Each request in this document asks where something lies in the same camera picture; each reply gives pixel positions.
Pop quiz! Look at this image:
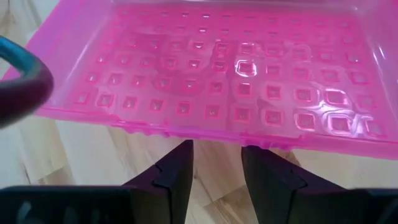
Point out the pink lid clear pencil box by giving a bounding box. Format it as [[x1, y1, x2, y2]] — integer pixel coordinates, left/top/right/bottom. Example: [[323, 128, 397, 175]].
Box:
[[1, 0, 398, 161]]

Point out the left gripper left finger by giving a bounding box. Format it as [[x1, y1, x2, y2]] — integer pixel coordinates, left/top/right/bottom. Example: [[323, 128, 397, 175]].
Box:
[[122, 139, 195, 224]]

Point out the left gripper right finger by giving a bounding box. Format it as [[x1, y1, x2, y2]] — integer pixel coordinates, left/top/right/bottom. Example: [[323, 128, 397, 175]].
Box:
[[241, 145, 358, 224]]

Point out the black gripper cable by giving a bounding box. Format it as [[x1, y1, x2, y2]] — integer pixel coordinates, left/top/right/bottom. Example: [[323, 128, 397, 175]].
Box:
[[0, 35, 55, 129]]

